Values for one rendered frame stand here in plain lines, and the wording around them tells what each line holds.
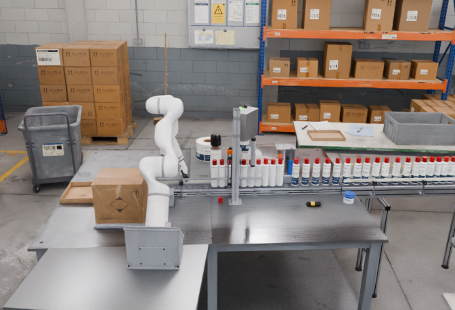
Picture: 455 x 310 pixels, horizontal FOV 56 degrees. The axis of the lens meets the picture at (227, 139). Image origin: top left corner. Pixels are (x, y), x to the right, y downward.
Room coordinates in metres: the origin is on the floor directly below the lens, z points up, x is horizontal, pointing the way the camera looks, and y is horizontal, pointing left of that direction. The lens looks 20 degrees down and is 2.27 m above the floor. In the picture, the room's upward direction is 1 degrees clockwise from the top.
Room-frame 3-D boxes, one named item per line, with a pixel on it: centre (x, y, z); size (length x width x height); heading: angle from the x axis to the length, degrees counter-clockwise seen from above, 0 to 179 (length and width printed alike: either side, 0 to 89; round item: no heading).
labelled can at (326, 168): (2.83, -0.72, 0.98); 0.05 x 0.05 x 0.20
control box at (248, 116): (2.71, -0.12, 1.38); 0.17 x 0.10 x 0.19; 149
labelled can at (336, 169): (2.84, -0.79, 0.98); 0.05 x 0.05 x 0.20
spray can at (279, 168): (2.81, -0.38, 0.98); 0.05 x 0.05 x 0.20
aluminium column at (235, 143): (2.64, -0.06, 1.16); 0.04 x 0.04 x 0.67; 4
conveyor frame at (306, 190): (2.79, 0.00, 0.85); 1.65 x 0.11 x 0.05; 94
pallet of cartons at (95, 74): (6.23, 2.07, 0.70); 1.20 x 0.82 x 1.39; 92
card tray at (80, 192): (2.72, 0.99, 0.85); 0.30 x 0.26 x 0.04; 94
